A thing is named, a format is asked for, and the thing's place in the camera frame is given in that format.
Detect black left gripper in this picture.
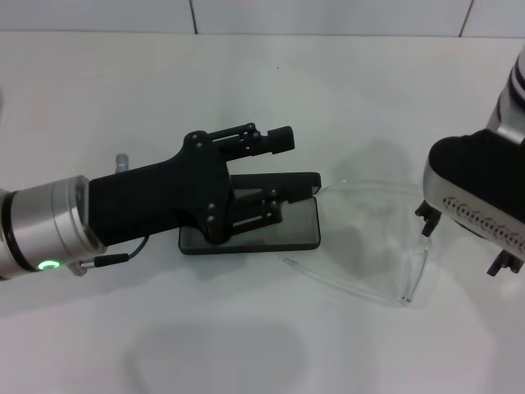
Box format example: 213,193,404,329
88,121,297,250

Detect black glasses case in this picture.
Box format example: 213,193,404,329
178,171,322,256

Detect clear transparent glasses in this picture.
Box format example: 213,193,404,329
278,178,432,309

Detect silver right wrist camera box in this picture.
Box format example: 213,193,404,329
422,130,525,263

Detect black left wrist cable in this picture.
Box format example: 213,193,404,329
75,236,149,277

